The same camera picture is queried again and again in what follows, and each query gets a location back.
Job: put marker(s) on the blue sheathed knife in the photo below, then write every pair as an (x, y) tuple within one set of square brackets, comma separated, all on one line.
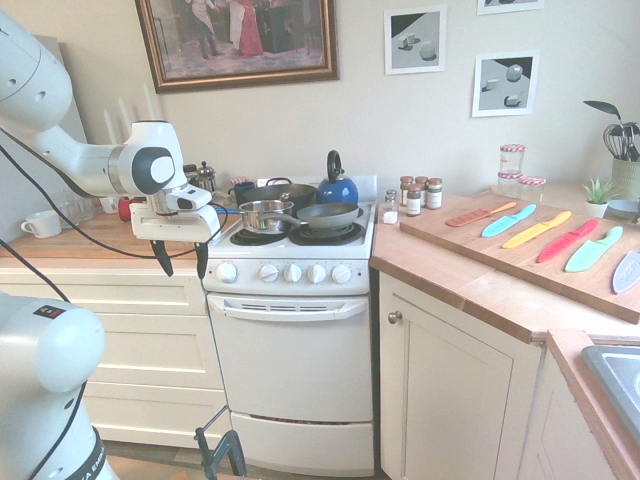
[(505, 223)]

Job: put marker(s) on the cream drawer cabinet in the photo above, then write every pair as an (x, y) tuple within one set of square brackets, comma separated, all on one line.
[(150, 350)]

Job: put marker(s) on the cream cabinet door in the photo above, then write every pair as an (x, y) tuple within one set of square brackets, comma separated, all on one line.
[(450, 390)]

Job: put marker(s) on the yellow sheathed knife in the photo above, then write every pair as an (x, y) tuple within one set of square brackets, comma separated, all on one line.
[(535, 231)]

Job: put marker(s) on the dark wok pan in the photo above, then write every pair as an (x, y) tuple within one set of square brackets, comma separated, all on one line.
[(295, 192)]

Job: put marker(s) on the jam jar checked lid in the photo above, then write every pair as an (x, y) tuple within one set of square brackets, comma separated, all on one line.
[(240, 181)]

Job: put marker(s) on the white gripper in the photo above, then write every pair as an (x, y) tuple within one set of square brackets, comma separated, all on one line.
[(170, 226)]

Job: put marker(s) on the light blue bowl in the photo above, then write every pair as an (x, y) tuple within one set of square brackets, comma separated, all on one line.
[(622, 209)]

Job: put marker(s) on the green utensil holder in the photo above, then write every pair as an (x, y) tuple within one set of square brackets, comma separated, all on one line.
[(627, 179)]

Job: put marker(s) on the wooden cutting board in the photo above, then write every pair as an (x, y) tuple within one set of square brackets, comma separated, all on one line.
[(500, 260)]

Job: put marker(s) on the white electric stove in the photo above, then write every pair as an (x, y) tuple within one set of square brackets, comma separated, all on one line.
[(295, 360)]

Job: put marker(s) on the small potted succulent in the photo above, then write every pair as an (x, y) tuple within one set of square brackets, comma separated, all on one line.
[(597, 200)]

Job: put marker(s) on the grey shapes print, small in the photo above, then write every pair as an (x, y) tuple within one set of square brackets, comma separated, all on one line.
[(510, 5)]

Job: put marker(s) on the blue kettle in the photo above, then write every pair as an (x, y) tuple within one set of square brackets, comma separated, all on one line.
[(337, 192)]

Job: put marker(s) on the large white stove knob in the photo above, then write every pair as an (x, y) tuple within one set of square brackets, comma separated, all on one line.
[(226, 271)]

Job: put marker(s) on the red sheathed knife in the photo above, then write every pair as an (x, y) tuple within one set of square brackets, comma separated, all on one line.
[(565, 242)]

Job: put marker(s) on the metal whisk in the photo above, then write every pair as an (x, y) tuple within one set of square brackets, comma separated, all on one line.
[(615, 140)]

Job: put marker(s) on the white leaning board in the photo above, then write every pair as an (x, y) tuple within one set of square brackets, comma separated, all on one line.
[(75, 100)]

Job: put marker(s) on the grey frying pan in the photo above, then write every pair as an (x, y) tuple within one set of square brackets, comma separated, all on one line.
[(330, 214)]

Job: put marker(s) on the glass french press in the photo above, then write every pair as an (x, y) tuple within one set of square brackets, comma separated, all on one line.
[(206, 177)]

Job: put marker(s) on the round metal cabinet knob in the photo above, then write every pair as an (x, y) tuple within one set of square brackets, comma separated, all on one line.
[(395, 317)]

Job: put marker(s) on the lavender sheathed knife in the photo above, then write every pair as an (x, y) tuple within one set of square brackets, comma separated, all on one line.
[(629, 275)]

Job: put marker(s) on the steel saucepan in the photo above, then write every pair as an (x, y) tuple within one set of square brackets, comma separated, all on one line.
[(262, 217)]

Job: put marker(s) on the glass salt shaker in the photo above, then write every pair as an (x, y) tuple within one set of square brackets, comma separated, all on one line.
[(390, 212)]

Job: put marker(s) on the glass pepper shaker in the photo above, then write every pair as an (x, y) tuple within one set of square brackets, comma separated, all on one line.
[(391, 194)]

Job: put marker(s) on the orange serrated knife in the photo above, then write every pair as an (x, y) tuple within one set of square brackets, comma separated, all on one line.
[(470, 218)]

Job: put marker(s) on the brown lid spice jar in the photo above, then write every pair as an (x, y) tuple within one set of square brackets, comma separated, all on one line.
[(434, 195), (414, 201), (406, 187), (421, 184)]

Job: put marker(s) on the white stove bottom drawer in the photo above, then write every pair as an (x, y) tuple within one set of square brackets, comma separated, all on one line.
[(305, 445)]

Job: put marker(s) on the tall glass jar checked lid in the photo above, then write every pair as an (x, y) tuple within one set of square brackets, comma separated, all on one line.
[(512, 159)]

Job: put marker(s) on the grey shapes print with sphere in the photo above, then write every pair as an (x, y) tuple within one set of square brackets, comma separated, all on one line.
[(505, 82)]

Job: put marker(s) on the green sheathed knife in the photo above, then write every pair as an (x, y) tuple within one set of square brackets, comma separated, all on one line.
[(590, 252)]

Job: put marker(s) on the clear drinking glasses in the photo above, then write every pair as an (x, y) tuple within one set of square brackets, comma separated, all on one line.
[(77, 207)]

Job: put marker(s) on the short glass jar checked lid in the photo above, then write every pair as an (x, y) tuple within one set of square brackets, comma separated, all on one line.
[(532, 189), (509, 186)]

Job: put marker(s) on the gold framed painting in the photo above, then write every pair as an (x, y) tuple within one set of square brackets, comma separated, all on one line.
[(235, 45)]

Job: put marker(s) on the white taper candle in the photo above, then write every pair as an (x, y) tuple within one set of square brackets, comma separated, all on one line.
[(108, 127)]

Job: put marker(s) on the dark blue mug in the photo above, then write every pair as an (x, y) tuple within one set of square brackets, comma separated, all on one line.
[(239, 195)]

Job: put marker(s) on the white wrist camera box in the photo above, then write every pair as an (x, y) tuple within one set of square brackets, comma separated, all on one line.
[(189, 199)]

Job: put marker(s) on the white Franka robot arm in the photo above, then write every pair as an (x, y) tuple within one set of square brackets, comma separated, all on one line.
[(75, 160)]

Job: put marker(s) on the red small container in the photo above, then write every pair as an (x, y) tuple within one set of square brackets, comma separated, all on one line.
[(124, 209)]

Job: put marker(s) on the steel sink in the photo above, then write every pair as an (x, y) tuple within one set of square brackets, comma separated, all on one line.
[(617, 380)]

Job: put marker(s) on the white coffee mug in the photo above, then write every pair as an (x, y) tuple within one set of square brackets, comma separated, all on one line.
[(45, 223)]

